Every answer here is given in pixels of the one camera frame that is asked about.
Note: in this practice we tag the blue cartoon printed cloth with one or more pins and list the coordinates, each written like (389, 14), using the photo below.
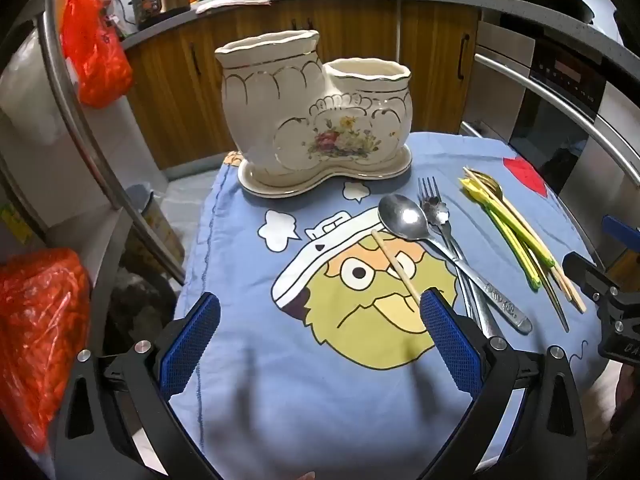
(300, 390)

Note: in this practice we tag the white dish cloth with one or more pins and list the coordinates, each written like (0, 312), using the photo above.
(230, 0)

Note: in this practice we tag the steel fork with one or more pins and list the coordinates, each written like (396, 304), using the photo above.
(428, 187)

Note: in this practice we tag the hanging red plastic bag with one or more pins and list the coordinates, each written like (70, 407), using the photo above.
(95, 60)

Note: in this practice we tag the dark electric pressure cooker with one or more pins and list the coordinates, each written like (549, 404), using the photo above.
(160, 0)

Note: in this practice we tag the wooden kitchen cabinet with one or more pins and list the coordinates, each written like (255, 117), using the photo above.
(175, 100)

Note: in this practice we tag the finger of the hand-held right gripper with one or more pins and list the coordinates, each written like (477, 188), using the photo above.
(622, 235)
(590, 277)

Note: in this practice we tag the grey lidded trash bin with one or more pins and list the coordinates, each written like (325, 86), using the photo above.
(150, 220)

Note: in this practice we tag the full red plastic bag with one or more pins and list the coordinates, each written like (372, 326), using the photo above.
(40, 335)

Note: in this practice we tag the stainless steel refrigerator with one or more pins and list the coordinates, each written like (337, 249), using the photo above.
(30, 110)

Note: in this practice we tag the gold fork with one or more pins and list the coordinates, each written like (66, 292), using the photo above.
(489, 184)

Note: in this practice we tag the built-in steel oven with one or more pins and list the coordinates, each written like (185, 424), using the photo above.
(550, 125)

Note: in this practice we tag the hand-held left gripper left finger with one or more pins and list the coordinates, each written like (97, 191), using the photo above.
(190, 345)

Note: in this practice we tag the small flower-head steel spoon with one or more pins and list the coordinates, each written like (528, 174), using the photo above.
(434, 208)

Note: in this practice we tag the cream ceramic holder tray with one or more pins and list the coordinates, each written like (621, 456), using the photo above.
(300, 187)

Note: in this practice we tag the large steel spoon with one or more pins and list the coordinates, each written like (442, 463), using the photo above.
(402, 217)

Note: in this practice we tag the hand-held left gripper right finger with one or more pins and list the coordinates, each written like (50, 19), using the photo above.
(450, 345)

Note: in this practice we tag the cream floral ceramic utensil holder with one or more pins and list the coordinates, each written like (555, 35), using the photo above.
(280, 105)

